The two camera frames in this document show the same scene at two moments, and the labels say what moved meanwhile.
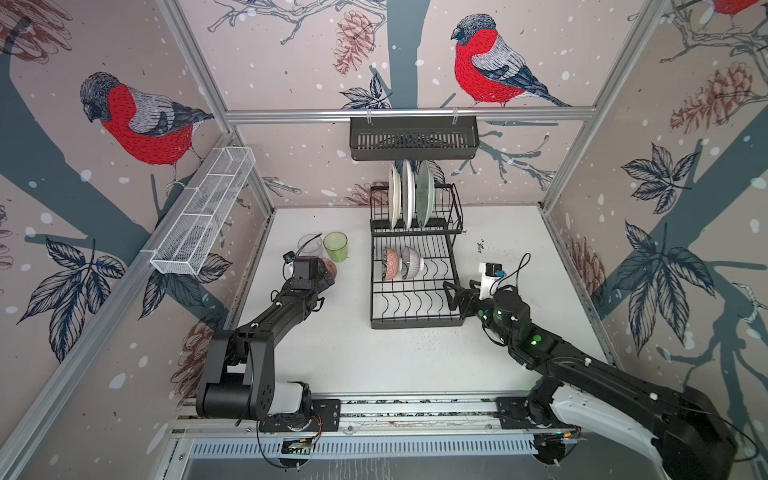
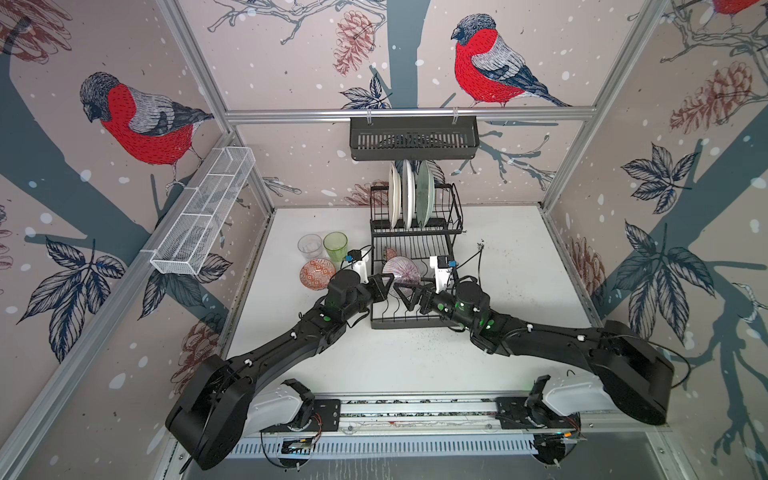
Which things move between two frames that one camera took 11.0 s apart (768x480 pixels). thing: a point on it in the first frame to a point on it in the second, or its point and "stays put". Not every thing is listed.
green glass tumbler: (336, 244) stays put
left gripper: (323, 279) to (383, 288)
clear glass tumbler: (313, 248) stays put
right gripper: (473, 295) to (421, 295)
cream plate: (394, 195) stays put
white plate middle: (408, 194) stays put
